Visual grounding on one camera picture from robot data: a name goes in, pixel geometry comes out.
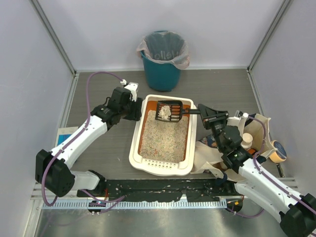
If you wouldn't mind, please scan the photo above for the litter clump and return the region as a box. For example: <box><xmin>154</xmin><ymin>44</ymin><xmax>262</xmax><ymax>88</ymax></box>
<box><xmin>158</xmin><ymin>105</ymin><xmax>171</xmax><ymax>121</ymax></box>

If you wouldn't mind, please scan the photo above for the black litter scoop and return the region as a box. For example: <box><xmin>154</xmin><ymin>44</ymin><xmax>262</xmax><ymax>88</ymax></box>
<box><xmin>155</xmin><ymin>100</ymin><xmax>200</xmax><ymax>122</ymax></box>

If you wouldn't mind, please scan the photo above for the white orange litter box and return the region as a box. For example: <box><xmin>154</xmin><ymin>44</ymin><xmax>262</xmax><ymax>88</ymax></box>
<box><xmin>129</xmin><ymin>94</ymin><xmax>197</xmax><ymax>176</ymax></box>

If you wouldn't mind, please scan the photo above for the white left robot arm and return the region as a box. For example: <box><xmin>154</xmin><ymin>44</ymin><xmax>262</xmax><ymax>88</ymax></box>
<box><xmin>36</xmin><ymin>82</ymin><xmax>143</xmax><ymax>197</ymax></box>

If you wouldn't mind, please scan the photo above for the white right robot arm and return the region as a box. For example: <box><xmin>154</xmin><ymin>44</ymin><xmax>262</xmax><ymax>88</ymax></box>
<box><xmin>193</xmin><ymin>104</ymin><xmax>316</xmax><ymax>237</ymax></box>

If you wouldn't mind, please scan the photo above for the cat litter sand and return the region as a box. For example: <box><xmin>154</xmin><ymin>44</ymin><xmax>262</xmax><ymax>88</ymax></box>
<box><xmin>139</xmin><ymin>110</ymin><xmax>189</xmax><ymax>163</ymax></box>

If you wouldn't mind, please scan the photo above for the blue white box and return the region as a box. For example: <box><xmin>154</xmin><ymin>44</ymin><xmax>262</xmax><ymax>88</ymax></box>
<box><xmin>55</xmin><ymin>126</ymin><xmax>79</xmax><ymax>146</ymax></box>

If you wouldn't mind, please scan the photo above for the teal trash bin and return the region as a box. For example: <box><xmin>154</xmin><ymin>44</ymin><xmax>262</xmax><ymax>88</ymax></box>
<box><xmin>141</xmin><ymin>55</ymin><xmax>181</xmax><ymax>92</ymax></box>

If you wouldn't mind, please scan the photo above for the beige canvas tote bag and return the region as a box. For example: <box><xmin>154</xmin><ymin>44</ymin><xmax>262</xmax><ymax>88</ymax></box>
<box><xmin>191</xmin><ymin>114</ymin><xmax>276</xmax><ymax>182</ymax></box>

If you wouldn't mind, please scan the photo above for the clear plastic bin liner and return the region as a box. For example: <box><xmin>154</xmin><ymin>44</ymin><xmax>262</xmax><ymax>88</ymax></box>
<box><xmin>136</xmin><ymin>31</ymin><xmax>190</xmax><ymax>70</ymax></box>

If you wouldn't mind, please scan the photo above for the masking tape roll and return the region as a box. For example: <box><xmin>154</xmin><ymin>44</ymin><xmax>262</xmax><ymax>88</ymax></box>
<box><xmin>269</xmin><ymin>140</ymin><xmax>287</xmax><ymax>163</ymax></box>

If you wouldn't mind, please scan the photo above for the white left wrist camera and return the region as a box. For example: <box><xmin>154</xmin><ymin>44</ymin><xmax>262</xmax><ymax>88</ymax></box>
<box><xmin>120</xmin><ymin>79</ymin><xmax>138</xmax><ymax>102</ymax></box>

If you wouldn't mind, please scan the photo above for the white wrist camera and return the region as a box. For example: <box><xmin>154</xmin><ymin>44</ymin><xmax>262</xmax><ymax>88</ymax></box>
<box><xmin>120</xmin><ymin>79</ymin><xmax>138</xmax><ymax>102</ymax></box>
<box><xmin>227</xmin><ymin>110</ymin><xmax>249</xmax><ymax>126</ymax></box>

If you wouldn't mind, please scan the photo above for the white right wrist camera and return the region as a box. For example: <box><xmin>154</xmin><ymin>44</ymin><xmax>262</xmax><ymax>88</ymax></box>
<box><xmin>227</xmin><ymin>110</ymin><xmax>249</xmax><ymax>126</ymax></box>

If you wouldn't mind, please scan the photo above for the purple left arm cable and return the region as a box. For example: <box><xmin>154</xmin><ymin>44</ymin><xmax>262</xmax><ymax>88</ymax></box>
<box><xmin>40</xmin><ymin>71</ymin><xmax>128</xmax><ymax>214</ymax></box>

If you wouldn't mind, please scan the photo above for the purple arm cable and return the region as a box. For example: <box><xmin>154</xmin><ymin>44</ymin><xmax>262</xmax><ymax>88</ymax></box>
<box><xmin>40</xmin><ymin>71</ymin><xmax>128</xmax><ymax>214</ymax></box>
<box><xmin>246</xmin><ymin>117</ymin><xmax>316</xmax><ymax>218</ymax></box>

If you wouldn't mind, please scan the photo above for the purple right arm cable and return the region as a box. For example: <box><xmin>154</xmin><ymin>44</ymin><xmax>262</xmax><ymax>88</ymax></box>
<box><xmin>246</xmin><ymin>117</ymin><xmax>316</xmax><ymax>218</ymax></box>

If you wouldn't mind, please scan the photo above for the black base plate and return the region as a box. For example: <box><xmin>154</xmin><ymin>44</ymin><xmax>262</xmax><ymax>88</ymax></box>
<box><xmin>89</xmin><ymin>178</ymin><xmax>240</xmax><ymax>202</ymax></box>

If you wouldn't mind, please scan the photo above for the white slotted cable duct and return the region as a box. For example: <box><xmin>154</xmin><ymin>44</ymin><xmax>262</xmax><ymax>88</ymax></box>
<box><xmin>42</xmin><ymin>199</ymin><xmax>227</xmax><ymax>210</ymax></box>

